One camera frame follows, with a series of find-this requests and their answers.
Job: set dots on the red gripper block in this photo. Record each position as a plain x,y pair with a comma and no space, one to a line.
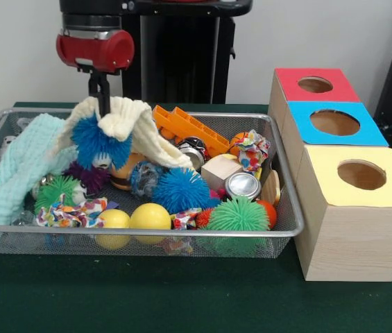
119,52

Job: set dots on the cream knitted cloth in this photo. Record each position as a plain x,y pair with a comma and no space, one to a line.
129,114

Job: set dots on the light blue cloth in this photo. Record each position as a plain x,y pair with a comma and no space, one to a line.
25,156

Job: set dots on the clear mesh bin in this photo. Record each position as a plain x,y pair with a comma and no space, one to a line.
279,239

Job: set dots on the wooden box with three holes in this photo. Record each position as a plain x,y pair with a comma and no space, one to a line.
351,243

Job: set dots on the purple bumpy ball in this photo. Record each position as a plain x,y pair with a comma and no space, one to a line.
91,177

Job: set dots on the orange plastic block tray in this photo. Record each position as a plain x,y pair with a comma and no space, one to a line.
195,126

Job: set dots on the green spiky toy with eyes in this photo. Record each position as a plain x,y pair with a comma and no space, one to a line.
55,192

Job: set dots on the colourful patterned cloth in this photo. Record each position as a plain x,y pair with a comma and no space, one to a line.
67,213

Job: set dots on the yellow ball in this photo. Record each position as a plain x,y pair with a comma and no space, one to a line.
150,216

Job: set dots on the silver drink can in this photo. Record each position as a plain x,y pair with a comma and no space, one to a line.
242,185

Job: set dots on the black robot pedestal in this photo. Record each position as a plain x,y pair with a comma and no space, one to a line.
181,52

